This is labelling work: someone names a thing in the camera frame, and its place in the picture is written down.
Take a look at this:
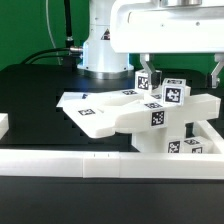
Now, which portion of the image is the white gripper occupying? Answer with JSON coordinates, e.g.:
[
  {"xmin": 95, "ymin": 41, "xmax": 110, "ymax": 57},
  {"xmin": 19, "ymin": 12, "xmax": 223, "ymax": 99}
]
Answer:
[{"xmin": 110, "ymin": 0, "xmax": 224, "ymax": 89}]

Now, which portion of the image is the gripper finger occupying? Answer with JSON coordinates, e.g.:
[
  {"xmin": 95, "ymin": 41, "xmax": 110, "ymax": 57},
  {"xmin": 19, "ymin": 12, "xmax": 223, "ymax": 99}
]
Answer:
[{"xmin": 207, "ymin": 53, "xmax": 224, "ymax": 88}]

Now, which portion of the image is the white chair seat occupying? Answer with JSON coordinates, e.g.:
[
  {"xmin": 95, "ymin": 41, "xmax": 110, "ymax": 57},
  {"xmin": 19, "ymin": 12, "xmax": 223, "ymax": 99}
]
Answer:
[{"xmin": 132, "ymin": 124, "xmax": 185, "ymax": 153}]

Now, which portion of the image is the white chair back frame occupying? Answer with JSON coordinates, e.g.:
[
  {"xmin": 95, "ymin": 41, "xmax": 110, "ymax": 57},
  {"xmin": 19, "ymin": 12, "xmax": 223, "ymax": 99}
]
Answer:
[{"xmin": 58, "ymin": 89, "xmax": 220, "ymax": 139}]

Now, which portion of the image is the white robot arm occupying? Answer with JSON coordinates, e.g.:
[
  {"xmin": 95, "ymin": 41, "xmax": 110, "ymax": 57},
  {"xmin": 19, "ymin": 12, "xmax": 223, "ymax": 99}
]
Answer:
[{"xmin": 78, "ymin": 0, "xmax": 224, "ymax": 87}]

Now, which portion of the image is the white block at left edge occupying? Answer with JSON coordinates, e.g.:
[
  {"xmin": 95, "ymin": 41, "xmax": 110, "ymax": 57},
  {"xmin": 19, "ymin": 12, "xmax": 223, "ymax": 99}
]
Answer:
[{"xmin": 0, "ymin": 113, "xmax": 9, "ymax": 140}]

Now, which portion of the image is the white U-shaped obstacle fence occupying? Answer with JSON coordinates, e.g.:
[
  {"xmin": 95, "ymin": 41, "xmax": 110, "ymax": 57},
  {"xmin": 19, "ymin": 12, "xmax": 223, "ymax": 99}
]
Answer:
[{"xmin": 0, "ymin": 121, "xmax": 224, "ymax": 180}]

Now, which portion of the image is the black cable thick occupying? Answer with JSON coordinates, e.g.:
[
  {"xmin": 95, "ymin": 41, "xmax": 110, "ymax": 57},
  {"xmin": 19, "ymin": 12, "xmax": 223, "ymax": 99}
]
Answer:
[{"xmin": 21, "ymin": 46, "xmax": 83, "ymax": 64}]

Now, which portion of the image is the black vertical cable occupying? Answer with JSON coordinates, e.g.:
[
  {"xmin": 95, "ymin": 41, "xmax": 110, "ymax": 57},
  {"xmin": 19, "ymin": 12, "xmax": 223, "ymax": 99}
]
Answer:
[{"xmin": 63, "ymin": 0, "xmax": 75, "ymax": 51}]

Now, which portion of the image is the white thin cable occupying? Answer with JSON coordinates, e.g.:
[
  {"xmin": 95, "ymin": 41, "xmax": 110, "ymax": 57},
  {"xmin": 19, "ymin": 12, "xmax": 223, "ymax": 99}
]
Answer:
[{"xmin": 45, "ymin": 0, "xmax": 63, "ymax": 66}]

